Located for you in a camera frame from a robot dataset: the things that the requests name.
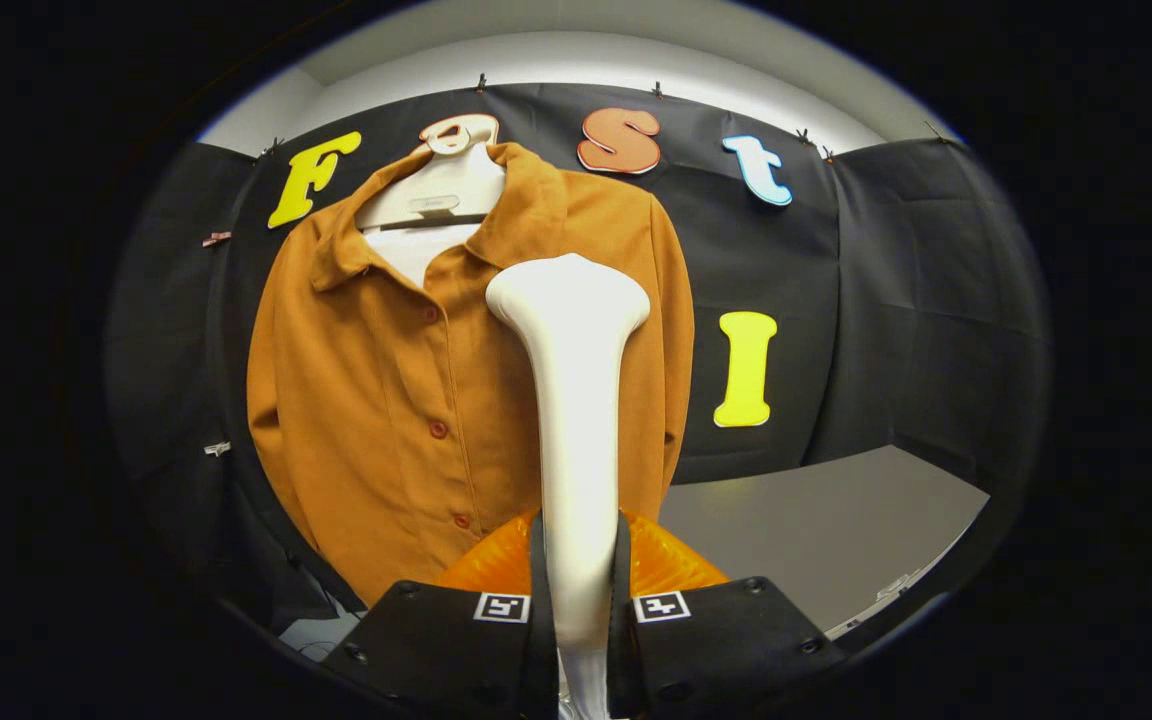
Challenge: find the grey cabinet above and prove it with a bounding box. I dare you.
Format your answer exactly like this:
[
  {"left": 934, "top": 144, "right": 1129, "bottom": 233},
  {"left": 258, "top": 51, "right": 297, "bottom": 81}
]
[{"left": 658, "top": 445, "right": 992, "bottom": 641}]

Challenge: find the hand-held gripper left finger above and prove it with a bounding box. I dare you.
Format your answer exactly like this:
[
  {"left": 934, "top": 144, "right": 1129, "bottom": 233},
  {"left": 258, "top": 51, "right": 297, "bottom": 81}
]
[{"left": 321, "top": 510, "right": 559, "bottom": 720}]

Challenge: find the black backdrop cloth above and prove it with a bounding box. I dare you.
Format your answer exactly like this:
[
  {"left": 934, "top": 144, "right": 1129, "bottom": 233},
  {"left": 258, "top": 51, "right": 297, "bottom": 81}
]
[{"left": 106, "top": 82, "right": 1052, "bottom": 641}]

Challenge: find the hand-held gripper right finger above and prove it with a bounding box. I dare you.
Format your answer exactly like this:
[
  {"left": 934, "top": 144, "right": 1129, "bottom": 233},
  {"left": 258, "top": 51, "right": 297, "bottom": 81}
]
[{"left": 606, "top": 510, "right": 847, "bottom": 720}]

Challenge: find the white mannequin torso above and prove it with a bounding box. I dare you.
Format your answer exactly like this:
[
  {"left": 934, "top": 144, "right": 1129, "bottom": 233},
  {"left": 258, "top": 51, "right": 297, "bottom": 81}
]
[{"left": 354, "top": 125, "right": 507, "bottom": 291}]

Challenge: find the white garment steamer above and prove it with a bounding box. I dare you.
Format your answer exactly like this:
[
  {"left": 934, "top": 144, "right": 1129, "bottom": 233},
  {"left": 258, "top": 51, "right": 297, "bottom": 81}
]
[{"left": 485, "top": 253, "right": 652, "bottom": 656}]

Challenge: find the orange-brown button shirt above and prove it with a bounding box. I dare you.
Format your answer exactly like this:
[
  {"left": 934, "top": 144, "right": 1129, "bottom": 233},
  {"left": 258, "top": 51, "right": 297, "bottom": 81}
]
[{"left": 246, "top": 142, "right": 695, "bottom": 607}]

